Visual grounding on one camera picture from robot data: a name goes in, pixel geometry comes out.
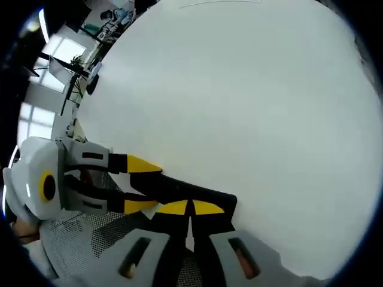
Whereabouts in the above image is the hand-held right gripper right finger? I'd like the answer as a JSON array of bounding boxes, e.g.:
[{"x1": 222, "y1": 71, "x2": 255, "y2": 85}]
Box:
[{"x1": 191, "y1": 200, "x2": 329, "y2": 287}]

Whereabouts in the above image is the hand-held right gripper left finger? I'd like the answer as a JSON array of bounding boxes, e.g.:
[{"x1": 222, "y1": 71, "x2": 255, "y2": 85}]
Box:
[{"x1": 53, "y1": 199, "x2": 192, "y2": 287}]

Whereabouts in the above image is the black remote control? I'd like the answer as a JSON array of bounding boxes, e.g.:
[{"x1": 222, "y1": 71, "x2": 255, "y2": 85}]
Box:
[{"x1": 129, "y1": 172, "x2": 239, "y2": 233}]

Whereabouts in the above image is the person's left hand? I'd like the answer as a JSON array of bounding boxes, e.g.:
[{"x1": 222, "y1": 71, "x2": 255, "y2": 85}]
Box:
[{"x1": 11, "y1": 215, "x2": 41, "y2": 240}]

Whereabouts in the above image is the grey mesh office chair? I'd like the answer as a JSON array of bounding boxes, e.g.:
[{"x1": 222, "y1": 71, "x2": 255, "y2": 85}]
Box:
[{"x1": 38, "y1": 166, "x2": 237, "y2": 287}]

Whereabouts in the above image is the black computer mouse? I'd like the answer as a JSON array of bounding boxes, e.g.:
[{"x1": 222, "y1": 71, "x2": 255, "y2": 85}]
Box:
[{"x1": 86, "y1": 74, "x2": 100, "y2": 96}]

